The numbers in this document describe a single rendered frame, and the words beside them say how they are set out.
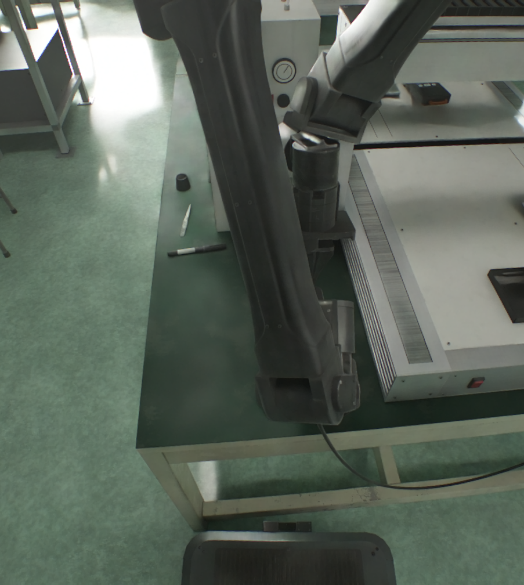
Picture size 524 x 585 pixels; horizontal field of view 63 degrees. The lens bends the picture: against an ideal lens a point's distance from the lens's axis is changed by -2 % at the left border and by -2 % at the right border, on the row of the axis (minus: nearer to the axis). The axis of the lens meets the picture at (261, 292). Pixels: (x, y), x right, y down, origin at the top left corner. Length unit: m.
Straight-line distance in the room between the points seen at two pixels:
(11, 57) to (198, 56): 2.74
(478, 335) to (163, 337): 0.59
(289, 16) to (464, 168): 0.58
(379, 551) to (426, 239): 0.77
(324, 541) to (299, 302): 0.94
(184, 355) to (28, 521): 0.97
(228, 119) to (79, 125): 2.97
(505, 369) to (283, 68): 0.65
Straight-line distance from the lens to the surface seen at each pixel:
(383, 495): 1.41
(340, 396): 0.42
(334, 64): 0.51
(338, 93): 0.50
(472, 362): 0.80
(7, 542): 1.70
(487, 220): 1.06
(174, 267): 1.02
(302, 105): 0.52
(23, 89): 2.93
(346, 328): 0.49
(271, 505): 1.37
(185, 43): 0.36
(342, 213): 0.62
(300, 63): 0.87
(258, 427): 0.79
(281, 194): 0.36
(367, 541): 1.26
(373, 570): 1.26
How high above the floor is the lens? 1.48
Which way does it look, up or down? 51 degrees down
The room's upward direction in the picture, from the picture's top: 1 degrees counter-clockwise
